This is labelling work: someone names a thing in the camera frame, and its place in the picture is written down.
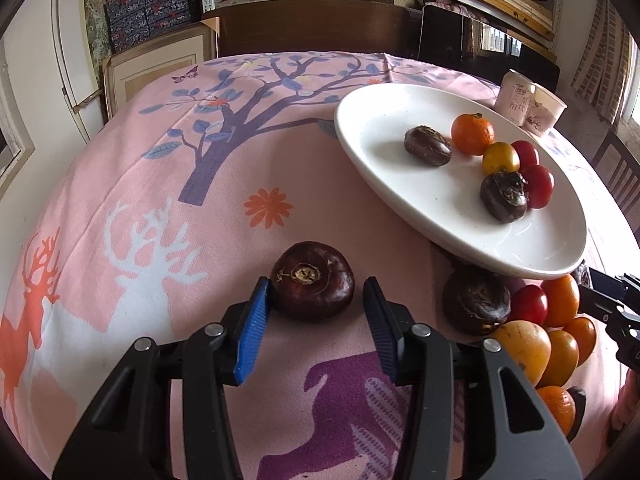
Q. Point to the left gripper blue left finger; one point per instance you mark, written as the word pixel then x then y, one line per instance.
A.
pixel 251 329

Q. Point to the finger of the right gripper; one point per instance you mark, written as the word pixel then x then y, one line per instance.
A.
pixel 599 306
pixel 604 283

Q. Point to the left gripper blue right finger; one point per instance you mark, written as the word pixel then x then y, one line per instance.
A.
pixel 384 328

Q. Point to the orange kumquat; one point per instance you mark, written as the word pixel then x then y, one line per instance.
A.
pixel 563 300
pixel 563 360
pixel 585 334

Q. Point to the dark water chestnut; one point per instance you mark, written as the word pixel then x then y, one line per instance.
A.
pixel 311 282
pixel 428 145
pixel 475 301
pixel 503 195

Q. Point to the pale orange loquat fruit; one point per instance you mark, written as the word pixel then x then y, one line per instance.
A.
pixel 529 346

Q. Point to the large orange tangerine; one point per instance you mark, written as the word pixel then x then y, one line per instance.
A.
pixel 561 405

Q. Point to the red cherry tomato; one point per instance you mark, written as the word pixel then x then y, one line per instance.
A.
pixel 529 303
pixel 539 186
pixel 527 153

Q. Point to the dark wooden chair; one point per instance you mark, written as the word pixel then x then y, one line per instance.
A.
pixel 619 170

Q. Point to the white oval plate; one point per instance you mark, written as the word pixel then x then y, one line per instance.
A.
pixel 443 203

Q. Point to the yellow-orange cherry tomato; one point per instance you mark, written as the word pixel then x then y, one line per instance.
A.
pixel 500 156

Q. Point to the pink patterned tablecloth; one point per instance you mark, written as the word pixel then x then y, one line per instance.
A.
pixel 191 193

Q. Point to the white paper cup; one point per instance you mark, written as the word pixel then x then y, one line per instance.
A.
pixel 543 112

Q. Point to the small orange tangerine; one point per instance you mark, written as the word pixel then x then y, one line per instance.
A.
pixel 472 133

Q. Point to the framed picture leaning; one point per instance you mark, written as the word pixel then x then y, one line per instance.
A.
pixel 127 73

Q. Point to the black piano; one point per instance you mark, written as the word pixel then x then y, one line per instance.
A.
pixel 456 42

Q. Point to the dark wooden cabinet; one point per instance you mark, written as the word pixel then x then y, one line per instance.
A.
pixel 317 25

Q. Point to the stack of patterned boxes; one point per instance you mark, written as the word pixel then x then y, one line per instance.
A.
pixel 132 22

